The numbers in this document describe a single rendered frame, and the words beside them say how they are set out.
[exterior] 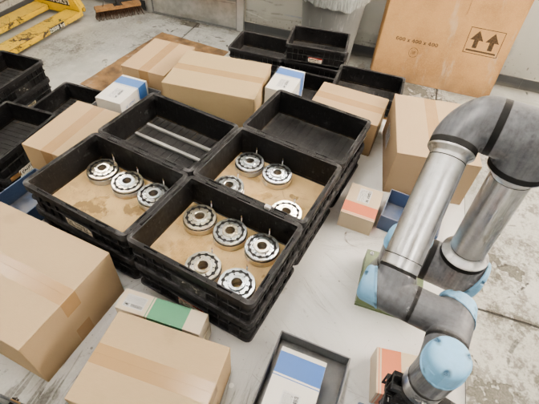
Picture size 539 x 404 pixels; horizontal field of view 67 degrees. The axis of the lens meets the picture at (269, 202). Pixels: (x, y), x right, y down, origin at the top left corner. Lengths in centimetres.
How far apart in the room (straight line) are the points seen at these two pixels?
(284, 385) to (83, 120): 119
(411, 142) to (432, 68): 232
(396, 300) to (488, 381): 143
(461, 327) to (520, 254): 194
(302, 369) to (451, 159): 61
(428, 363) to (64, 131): 140
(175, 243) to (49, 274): 34
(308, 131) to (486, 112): 90
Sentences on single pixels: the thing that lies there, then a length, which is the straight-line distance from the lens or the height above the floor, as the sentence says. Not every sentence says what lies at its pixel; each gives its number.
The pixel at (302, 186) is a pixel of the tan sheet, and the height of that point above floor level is 83.
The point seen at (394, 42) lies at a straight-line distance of 384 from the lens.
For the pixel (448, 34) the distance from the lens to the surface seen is 385.
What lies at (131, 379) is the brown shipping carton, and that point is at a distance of 104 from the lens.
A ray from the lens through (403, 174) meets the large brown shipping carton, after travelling 160.
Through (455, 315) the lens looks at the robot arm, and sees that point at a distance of 83.
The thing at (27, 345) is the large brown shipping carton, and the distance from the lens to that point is 112.
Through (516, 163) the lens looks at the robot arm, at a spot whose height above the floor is 132.
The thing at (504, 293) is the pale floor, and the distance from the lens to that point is 251.
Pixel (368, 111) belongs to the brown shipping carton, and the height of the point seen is 86.
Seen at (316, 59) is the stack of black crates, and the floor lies 53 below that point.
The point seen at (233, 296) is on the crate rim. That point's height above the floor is 93.
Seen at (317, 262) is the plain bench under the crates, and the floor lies 70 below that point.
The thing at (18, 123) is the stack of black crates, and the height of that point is 49.
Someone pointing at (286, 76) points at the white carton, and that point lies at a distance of 189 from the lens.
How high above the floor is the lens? 181
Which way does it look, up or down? 47 degrees down
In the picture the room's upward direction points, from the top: 5 degrees clockwise
